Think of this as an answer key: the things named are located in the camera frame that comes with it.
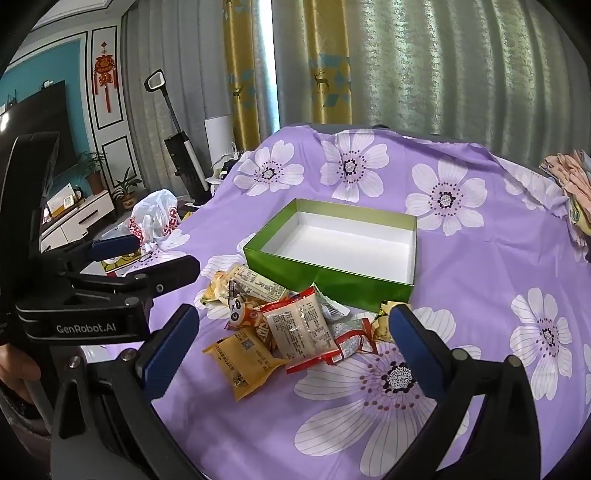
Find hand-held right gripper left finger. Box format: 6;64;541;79
51;304;204;480

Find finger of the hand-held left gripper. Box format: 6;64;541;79
65;255;201;306
58;234;142;278

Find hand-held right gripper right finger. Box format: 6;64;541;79
389;305;542;480

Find silver snack packet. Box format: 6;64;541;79
323;318;370;347

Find green cardboard box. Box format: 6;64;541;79
243;198;417;311

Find orange yellow snack packet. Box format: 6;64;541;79
202;335;288;402

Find orange panda snack packet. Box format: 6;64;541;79
225;295;278;352

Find beige labelled snack packet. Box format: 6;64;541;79
228;264;289;305

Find red-edged clear snack packet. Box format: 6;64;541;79
259;286;343;374

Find person's left hand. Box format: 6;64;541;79
0;344;43;403

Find gold snack packet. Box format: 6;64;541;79
372;299;411;343

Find white television cabinet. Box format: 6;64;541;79
39;189;116;252

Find white red plastic bag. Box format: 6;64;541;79
102;189;181;273

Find small red snack packet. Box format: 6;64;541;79
332;318;379;365

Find potted green plant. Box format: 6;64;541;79
113;167;141;210
76;150;109;195

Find small cardboard box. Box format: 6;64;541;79
46;182;77;217

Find purple floral blanket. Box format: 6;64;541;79
78;124;591;480

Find white snack packet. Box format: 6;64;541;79
316;286;349;319

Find black upright vacuum cleaner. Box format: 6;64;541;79
144;69;209;206

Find black white cloth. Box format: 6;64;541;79
205;152;243;185

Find white air purifier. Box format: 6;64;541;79
204;115;236;171

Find black television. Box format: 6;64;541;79
0;80;79;185

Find grey curtain yellow deer band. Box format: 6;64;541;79
271;0;591;155
121;0;278;204

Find pile of folded clothes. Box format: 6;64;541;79
540;148;591;259

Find red knot wall ornament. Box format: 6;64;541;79
93;41;115;114

